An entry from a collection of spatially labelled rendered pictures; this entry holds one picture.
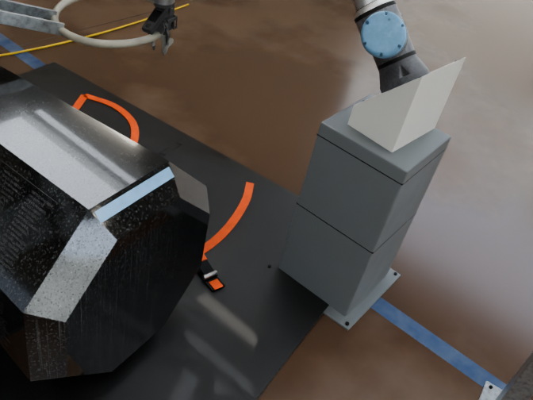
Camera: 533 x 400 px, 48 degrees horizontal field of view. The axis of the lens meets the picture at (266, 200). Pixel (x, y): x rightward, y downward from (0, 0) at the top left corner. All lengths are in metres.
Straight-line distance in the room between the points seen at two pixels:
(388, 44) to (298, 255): 1.10
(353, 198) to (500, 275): 1.24
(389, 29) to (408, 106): 0.29
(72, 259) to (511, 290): 2.28
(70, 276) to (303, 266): 1.25
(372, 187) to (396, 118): 0.28
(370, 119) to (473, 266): 1.31
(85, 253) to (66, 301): 0.15
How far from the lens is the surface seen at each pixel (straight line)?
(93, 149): 2.00
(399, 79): 2.25
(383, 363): 2.69
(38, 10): 2.59
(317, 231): 2.59
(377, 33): 2.09
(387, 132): 2.28
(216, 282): 2.71
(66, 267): 1.81
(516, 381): 2.60
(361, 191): 2.36
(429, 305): 3.01
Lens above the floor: 2.04
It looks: 39 degrees down
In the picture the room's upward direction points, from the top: 14 degrees clockwise
